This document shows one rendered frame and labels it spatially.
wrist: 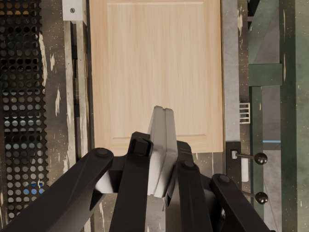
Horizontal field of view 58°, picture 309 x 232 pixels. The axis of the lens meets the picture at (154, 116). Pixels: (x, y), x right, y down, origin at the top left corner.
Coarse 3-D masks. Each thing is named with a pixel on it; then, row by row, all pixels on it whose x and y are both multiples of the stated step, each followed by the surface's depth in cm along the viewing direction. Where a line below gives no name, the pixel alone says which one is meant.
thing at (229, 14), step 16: (224, 0) 92; (224, 16) 92; (224, 32) 92; (224, 48) 92; (224, 64) 93; (224, 80) 93; (224, 96) 93; (224, 112) 94; (224, 128) 94; (224, 144) 95; (224, 160) 95
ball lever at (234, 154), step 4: (232, 152) 92; (236, 152) 92; (260, 152) 84; (232, 156) 92; (236, 156) 92; (240, 156) 90; (244, 156) 89; (248, 156) 87; (252, 156) 86; (256, 156) 84; (260, 156) 83; (264, 156) 83; (256, 160) 83; (260, 160) 82; (264, 160) 82; (260, 164) 83
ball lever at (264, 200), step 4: (244, 192) 89; (248, 192) 89; (260, 192) 84; (252, 196) 87; (256, 196) 84; (260, 196) 83; (264, 196) 83; (256, 200) 84; (260, 200) 83; (264, 200) 83
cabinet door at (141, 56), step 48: (96, 0) 92; (144, 0) 93; (192, 0) 93; (96, 48) 92; (144, 48) 93; (192, 48) 94; (96, 96) 93; (144, 96) 94; (192, 96) 95; (96, 144) 93; (192, 144) 95
